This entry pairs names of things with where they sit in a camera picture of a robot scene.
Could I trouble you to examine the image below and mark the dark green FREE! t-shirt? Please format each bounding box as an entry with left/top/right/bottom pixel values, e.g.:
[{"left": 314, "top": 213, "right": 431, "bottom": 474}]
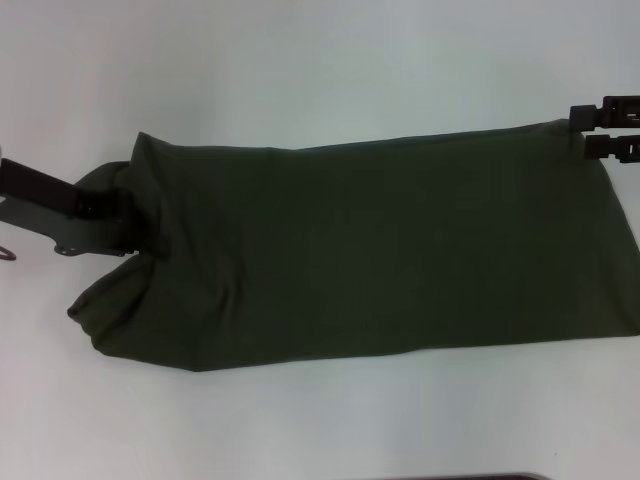
[{"left": 65, "top": 117, "right": 640, "bottom": 374}]

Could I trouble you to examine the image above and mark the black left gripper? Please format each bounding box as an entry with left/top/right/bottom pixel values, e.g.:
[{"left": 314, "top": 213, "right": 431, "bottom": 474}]
[{"left": 0, "top": 157, "right": 149, "bottom": 259}]

